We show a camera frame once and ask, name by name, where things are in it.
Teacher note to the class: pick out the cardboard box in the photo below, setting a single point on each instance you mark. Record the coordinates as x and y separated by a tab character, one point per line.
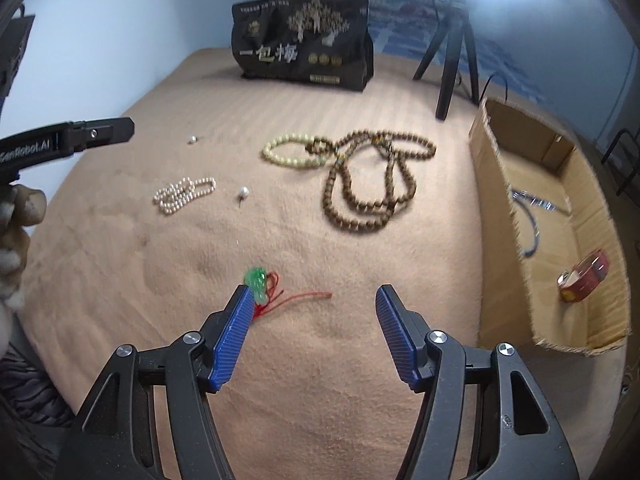
505	240

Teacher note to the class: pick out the red bangle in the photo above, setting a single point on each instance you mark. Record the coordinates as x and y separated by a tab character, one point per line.
585	276

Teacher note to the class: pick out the black metal chair frame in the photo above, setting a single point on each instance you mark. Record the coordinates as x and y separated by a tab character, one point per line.
622	157

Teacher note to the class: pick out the patterned grey quilt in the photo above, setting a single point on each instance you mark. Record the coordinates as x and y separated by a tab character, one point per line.
450	30

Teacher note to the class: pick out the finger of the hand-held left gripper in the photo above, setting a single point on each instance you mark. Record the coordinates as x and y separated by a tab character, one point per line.
95	133

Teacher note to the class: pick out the black tripod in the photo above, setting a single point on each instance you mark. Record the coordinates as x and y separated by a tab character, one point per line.
448	45

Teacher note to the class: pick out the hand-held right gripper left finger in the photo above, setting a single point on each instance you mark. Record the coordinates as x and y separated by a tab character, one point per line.
231	331

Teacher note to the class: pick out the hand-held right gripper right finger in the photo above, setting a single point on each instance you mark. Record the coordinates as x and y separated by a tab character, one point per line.
395	332

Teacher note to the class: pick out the black printed bag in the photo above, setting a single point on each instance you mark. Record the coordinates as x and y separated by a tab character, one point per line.
305	40

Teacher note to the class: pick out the person's left hand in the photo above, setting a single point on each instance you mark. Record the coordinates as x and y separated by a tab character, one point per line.
15	240

